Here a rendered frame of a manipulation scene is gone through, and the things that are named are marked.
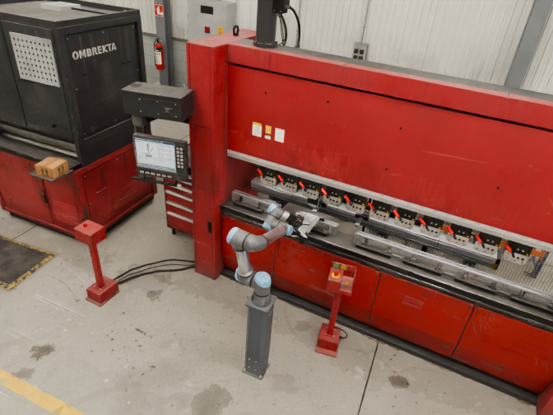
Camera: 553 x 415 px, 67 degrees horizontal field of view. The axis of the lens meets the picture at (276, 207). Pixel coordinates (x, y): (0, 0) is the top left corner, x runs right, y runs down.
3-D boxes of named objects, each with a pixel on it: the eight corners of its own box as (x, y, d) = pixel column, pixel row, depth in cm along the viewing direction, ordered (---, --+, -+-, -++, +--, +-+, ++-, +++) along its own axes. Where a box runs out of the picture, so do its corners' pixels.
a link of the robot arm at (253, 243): (259, 243, 259) (295, 222, 300) (244, 236, 263) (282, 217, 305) (256, 259, 263) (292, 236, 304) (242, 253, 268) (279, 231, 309)
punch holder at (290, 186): (280, 188, 366) (281, 172, 358) (284, 184, 373) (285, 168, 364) (295, 193, 361) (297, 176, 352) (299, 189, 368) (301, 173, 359)
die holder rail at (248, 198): (231, 200, 401) (231, 192, 396) (234, 198, 405) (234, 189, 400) (278, 216, 384) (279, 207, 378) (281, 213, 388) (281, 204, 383)
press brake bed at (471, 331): (220, 275, 440) (220, 208, 396) (230, 263, 456) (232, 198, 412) (535, 407, 336) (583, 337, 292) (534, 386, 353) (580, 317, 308)
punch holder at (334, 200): (322, 202, 353) (325, 184, 344) (326, 198, 359) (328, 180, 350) (339, 207, 347) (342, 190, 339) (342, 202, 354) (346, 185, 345)
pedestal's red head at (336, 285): (325, 290, 337) (328, 273, 328) (328, 277, 350) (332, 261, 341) (350, 296, 333) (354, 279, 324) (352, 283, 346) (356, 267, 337)
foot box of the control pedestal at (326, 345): (313, 352, 366) (315, 342, 360) (319, 330, 387) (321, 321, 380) (336, 357, 362) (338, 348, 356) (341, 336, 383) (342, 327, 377)
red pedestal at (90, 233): (84, 299, 398) (67, 227, 354) (104, 283, 417) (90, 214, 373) (100, 307, 391) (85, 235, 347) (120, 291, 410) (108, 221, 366)
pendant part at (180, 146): (137, 174, 357) (132, 134, 338) (143, 167, 367) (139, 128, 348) (186, 183, 350) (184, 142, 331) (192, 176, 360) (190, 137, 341)
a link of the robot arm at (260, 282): (264, 298, 295) (265, 284, 288) (248, 291, 300) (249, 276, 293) (273, 288, 304) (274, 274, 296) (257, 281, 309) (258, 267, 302)
